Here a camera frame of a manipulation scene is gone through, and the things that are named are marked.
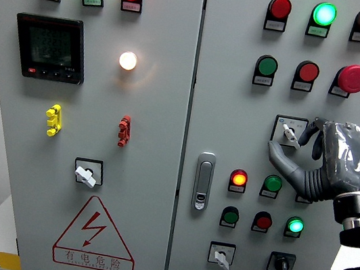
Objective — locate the small green unlit lamp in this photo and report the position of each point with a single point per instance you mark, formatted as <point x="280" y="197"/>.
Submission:
<point x="273" y="183"/>

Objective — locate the small green lit lamp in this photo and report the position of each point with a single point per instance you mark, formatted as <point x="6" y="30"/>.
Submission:
<point x="295" y="225"/>

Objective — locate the large red stop button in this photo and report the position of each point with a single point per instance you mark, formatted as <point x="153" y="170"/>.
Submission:
<point x="353" y="78"/>

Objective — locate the large red push button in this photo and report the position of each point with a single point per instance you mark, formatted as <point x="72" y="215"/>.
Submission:
<point x="308" y="72"/>

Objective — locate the small red push button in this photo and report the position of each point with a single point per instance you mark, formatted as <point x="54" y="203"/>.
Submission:
<point x="263" y="221"/>

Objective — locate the small red lit lamp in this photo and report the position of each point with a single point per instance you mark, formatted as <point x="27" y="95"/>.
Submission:
<point x="239" y="178"/>

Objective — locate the grey cabinet door with lock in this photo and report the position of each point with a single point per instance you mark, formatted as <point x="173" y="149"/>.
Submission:
<point x="231" y="115"/>

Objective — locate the large green push button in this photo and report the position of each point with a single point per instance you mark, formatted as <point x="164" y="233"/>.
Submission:
<point x="267" y="65"/>

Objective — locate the small green push button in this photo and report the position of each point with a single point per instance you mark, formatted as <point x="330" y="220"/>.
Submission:
<point x="231" y="215"/>

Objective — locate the silver door lock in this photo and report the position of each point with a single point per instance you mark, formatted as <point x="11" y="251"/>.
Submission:
<point x="203" y="180"/>

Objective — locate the large green lit lamp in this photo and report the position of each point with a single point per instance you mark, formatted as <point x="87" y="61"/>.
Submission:
<point x="324" y="14"/>

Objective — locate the large dark red lamp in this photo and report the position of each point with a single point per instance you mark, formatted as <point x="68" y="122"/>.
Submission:
<point x="280" y="7"/>

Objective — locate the grey cabinet door with display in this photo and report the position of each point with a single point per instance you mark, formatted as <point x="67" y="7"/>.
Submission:
<point x="155" y="120"/>

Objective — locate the white round lamp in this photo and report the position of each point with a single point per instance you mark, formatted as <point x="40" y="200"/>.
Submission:
<point x="128" y="60"/>

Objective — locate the red warning triangle sign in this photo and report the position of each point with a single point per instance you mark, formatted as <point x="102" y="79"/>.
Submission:
<point x="92" y="260"/>

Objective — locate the black display meter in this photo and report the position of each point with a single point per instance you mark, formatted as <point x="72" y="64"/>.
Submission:
<point x="50" y="49"/>

